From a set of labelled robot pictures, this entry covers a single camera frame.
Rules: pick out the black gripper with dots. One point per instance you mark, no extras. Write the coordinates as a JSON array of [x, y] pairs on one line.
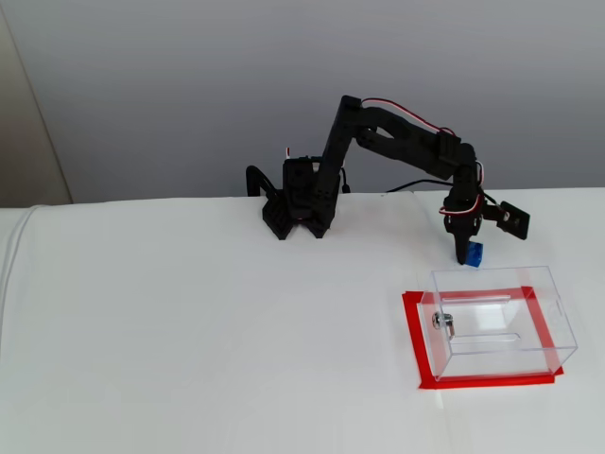
[[460, 227]]

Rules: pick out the blue lego brick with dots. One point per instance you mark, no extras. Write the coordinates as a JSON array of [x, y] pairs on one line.
[[475, 255]]

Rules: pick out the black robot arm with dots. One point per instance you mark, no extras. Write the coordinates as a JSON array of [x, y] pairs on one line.
[[406, 142]]

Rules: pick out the transparent plastic box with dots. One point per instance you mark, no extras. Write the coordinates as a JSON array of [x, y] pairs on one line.
[[496, 284]]

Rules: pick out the silver cylinder lock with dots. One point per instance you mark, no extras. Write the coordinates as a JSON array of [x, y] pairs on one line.
[[442, 322]]

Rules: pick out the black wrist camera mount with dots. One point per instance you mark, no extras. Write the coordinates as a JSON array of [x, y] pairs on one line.
[[515, 220]]

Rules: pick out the red tape frame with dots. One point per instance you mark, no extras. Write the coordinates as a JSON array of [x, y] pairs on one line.
[[411, 331]]

